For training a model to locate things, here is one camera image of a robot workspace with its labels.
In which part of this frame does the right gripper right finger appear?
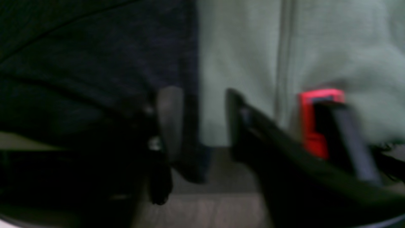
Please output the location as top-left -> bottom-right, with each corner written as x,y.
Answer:
226,89 -> 404,228

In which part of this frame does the middle orange-black table clamp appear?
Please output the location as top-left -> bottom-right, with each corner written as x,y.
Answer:
299,89 -> 383,187

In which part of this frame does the black t-shirt with colourful print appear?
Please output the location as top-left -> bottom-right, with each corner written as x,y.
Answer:
1,0 -> 211,183

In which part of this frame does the grey-green table cloth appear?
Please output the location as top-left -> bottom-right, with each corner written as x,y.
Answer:
197,0 -> 404,147

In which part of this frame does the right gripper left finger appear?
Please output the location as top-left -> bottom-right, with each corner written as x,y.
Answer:
120,85 -> 184,206

